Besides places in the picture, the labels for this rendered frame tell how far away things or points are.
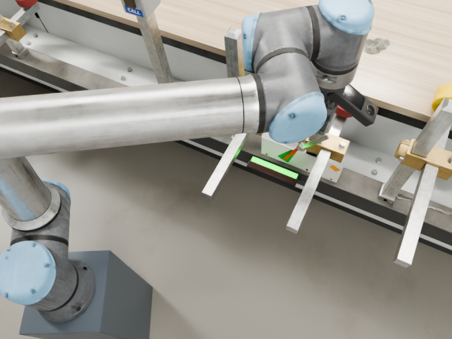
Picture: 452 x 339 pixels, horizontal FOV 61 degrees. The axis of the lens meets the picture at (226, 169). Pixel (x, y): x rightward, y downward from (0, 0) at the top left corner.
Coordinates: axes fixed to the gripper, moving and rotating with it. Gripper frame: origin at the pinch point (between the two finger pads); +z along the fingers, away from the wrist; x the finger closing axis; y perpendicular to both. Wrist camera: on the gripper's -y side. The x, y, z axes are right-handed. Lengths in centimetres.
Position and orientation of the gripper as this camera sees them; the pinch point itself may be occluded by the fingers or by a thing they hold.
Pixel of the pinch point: (324, 133)
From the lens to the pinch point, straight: 96.3
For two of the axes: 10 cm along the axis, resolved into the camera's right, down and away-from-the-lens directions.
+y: -8.9, -3.7, 2.6
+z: 0.6, 4.7, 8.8
